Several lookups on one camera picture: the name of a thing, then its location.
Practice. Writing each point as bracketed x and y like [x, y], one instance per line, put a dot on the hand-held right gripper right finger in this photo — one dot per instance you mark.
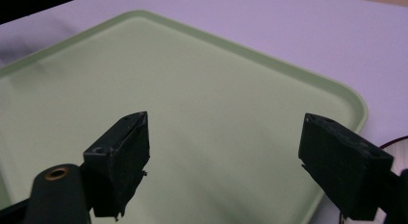
[340, 166]

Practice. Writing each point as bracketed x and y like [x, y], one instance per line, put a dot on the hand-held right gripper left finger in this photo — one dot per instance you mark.
[120, 163]

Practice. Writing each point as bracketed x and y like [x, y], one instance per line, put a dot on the light green plastic tray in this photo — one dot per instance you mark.
[198, 121]

